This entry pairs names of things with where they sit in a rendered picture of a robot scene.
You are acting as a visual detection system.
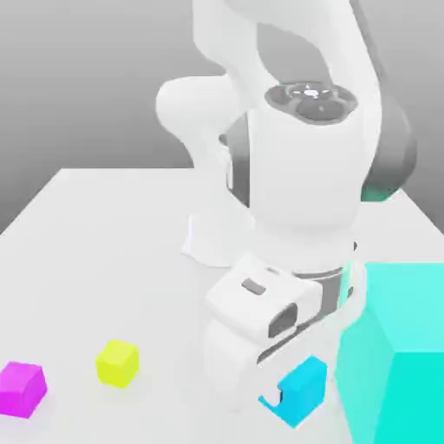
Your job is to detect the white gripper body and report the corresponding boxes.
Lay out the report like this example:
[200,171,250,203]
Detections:
[201,304,366,415]

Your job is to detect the small blue cube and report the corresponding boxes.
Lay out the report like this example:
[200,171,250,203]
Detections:
[258,355,330,430]

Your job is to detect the small yellow cube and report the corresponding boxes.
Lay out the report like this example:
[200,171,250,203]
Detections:
[95,339,140,390]

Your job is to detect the small magenta cube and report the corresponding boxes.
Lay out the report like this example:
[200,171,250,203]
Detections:
[0,360,49,420]

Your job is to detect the large turquoise box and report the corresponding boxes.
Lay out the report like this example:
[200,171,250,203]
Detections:
[334,261,444,444]

